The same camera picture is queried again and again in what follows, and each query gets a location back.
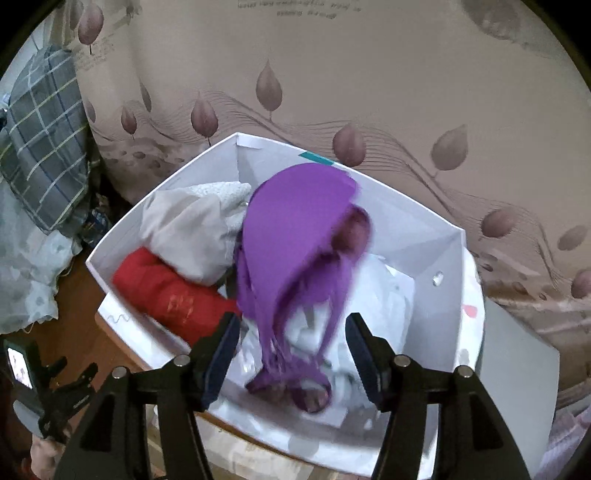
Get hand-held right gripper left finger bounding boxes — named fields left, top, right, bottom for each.
left=53, top=312, right=241, bottom=480

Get white dotted cloth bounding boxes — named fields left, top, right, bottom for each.
left=95, top=251, right=485, bottom=480

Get red underwear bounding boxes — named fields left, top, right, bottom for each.
left=112, top=247, right=241, bottom=347

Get white cardboard storage box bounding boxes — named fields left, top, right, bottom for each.
left=85, top=132, right=467, bottom=480

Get grey plaid cloth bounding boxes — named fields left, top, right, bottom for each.
left=0, top=45, right=93, bottom=236

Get white floral cloth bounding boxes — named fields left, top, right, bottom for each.
left=0, top=180, right=84, bottom=334

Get person's left hand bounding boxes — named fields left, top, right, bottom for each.
left=28, top=436, right=70, bottom=480

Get dark plastic bag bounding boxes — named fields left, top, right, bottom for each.
left=78, top=203, right=114, bottom=247

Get purple underwear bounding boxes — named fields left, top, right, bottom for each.
left=233, top=164, right=372, bottom=414

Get white textured underwear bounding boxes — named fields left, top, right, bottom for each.
left=189, top=181, right=252, bottom=222

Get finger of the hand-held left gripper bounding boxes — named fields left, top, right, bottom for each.
left=41, top=355, right=68, bottom=384
left=58, top=362, right=99, bottom=395

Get grey panel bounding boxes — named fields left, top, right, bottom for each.
left=480, top=300, right=561, bottom=478

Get pale pink cloth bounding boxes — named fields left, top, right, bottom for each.
left=540, top=406, right=588, bottom=480

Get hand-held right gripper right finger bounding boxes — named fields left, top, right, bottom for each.
left=345, top=312, right=532, bottom=480

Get leaf print bedsheet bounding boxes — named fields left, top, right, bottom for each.
left=51, top=0, right=591, bottom=409

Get beige underwear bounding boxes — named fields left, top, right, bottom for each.
left=140, top=187, right=241, bottom=287

